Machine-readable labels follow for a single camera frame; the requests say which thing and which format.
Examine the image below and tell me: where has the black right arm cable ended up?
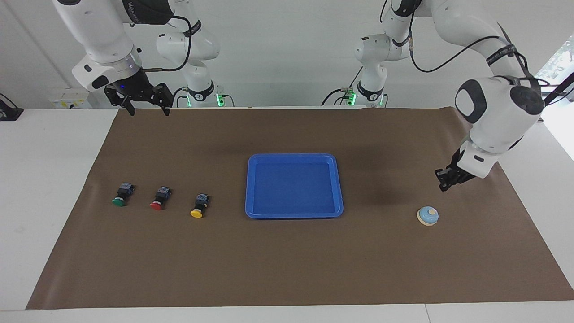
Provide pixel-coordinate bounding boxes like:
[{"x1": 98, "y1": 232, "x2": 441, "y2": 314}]
[{"x1": 143, "y1": 15, "x2": 202, "y2": 72}]

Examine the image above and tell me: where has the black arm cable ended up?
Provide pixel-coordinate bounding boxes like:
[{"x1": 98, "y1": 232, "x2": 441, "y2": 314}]
[
  {"x1": 143, "y1": 15, "x2": 202, "y2": 72},
  {"x1": 380, "y1": 0, "x2": 550, "y2": 90}
]

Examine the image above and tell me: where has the black left base cable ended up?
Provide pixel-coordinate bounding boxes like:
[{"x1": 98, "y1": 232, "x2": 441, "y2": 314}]
[{"x1": 322, "y1": 67, "x2": 364, "y2": 106}]

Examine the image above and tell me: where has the black tripod stand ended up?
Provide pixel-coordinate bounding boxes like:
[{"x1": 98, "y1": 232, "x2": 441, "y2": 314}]
[{"x1": 540, "y1": 72, "x2": 574, "y2": 106}]

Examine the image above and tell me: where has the green push button switch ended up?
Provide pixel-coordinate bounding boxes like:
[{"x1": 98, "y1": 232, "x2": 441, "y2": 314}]
[{"x1": 112, "y1": 183, "x2": 135, "y2": 207}]

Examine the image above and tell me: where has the yellow push button switch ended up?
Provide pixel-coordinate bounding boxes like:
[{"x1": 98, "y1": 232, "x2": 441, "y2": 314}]
[{"x1": 190, "y1": 193, "x2": 211, "y2": 219}]

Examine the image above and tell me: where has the white wall socket box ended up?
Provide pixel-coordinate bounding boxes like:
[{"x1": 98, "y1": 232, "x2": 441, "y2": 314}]
[{"x1": 48, "y1": 92, "x2": 92, "y2": 109}]

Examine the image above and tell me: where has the red push button switch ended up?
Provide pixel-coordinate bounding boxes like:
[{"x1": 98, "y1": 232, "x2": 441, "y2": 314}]
[{"x1": 150, "y1": 186, "x2": 172, "y2": 211}]

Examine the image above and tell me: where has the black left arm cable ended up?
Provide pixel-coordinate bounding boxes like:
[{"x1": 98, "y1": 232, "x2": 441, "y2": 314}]
[{"x1": 380, "y1": 0, "x2": 550, "y2": 90}]

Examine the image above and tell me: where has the blue plastic tray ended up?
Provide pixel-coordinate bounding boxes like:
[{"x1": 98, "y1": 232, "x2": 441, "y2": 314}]
[{"x1": 244, "y1": 153, "x2": 344, "y2": 220}]

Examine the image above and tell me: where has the light blue desk bell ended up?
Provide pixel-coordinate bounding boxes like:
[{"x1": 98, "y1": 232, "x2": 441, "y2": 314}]
[{"x1": 417, "y1": 206, "x2": 439, "y2": 227}]

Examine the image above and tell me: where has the black stand foot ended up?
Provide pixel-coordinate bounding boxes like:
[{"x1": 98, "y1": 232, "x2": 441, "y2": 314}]
[{"x1": 0, "y1": 93, "x2": 24, "y2": 122}]

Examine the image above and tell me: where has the brown table mat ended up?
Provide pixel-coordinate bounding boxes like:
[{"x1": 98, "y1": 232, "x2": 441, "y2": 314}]
[{"x1": 26, "y1": 107, "x2": 574, "y2": 310}]

